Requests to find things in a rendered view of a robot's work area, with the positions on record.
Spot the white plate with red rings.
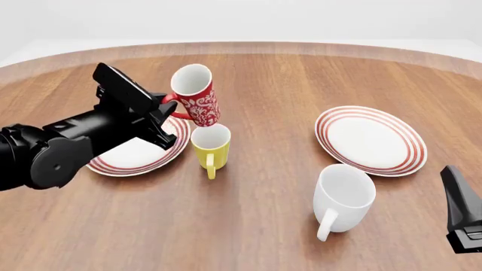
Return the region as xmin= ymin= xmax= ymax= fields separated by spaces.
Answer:
xmin=314 ymin=105 xmax=429 ymax=178
xmin=85 ymin=114 xmax=191 ymax=178

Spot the yellow mug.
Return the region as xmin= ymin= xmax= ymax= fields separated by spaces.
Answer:
xmin=190 ymin=123 xmax=232 ymax=181

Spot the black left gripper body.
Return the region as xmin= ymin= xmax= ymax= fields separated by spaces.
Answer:
xmin=133 ymin=99 xmax=178 ymax=151

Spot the white mug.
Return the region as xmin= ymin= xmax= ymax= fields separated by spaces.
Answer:
xmin=313 ymin=163 xmax=377 ymax=242

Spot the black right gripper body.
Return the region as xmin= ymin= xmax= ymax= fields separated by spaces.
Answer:
xmin=445 ymin=221 xmax=482 ymax=254

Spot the red patterned mug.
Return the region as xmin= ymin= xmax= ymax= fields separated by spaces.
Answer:
xmin=162 ymin=63 xmax=221 ymax=129

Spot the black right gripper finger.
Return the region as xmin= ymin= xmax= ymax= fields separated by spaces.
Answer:
xmin=440 ymin=165 xmax=482 ymax=233

